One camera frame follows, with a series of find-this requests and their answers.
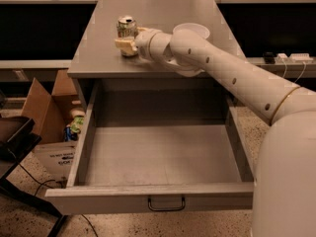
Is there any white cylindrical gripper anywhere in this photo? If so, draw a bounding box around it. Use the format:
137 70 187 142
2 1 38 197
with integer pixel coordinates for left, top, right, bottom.
115 27 173 63

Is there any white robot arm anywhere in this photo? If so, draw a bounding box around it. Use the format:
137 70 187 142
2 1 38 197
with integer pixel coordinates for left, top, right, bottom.
116 29 316 237

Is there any brown cardboard box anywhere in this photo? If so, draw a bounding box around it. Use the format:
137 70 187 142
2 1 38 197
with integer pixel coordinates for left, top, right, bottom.
22 69 81 181

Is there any blue can in box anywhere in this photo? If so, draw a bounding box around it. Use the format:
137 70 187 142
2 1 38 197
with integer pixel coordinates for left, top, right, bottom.
64 126 78 141

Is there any white power strip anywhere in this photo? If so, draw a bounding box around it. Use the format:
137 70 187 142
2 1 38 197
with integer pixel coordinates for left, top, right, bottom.
276 53 313 64

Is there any green white bottle in box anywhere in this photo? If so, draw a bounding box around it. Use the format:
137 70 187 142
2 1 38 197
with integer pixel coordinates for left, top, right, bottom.
68 108 85 134

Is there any black metal drawer handle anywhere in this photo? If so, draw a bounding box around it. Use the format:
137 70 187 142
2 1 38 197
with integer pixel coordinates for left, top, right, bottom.
147 197 186 212

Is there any grey cabinet counter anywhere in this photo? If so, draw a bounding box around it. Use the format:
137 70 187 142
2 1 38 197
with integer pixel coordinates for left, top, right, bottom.
67 0 254 111

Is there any silver green 7up can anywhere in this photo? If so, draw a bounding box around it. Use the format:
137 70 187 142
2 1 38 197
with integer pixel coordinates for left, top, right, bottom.
117 15 138 56

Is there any white ceramic bowl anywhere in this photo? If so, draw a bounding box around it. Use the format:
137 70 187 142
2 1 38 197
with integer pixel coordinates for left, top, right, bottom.
173 23 210 40

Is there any grey open top drawer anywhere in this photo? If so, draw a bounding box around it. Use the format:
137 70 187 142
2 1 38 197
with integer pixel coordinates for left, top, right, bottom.
45 93 253 215

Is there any black adapter on ledge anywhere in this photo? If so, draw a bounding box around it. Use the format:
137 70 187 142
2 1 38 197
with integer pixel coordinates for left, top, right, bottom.
263 52 276 64

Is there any black floor cable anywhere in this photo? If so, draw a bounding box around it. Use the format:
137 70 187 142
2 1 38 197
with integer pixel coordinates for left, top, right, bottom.
8 148 100 237

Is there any black chair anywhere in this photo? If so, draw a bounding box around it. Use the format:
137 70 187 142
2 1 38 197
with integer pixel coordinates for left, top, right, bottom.
0 117 66 237

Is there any white cable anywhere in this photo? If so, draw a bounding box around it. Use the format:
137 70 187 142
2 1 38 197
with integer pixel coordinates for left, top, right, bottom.
280 60 309 84

